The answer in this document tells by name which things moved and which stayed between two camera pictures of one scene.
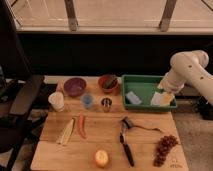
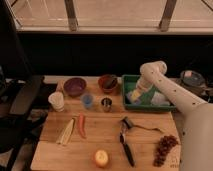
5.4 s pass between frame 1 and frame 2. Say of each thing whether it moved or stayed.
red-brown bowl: stayed
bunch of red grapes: stayed
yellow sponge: moved
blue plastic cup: stayed
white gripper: moved
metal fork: stayed
